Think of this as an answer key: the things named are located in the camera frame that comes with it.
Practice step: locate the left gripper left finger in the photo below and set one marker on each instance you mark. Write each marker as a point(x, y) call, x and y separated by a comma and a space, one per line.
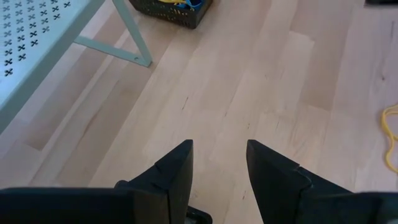
point(168, 193)

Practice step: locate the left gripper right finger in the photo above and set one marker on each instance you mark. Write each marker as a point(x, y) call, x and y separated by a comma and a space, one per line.
point(276, 186)

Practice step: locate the pale perforated metal desk riser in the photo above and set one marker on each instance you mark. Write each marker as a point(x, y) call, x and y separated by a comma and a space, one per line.
point(46, 49)

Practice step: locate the black plastic mesh basket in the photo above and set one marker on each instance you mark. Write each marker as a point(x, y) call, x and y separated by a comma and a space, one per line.
point(199, 18)

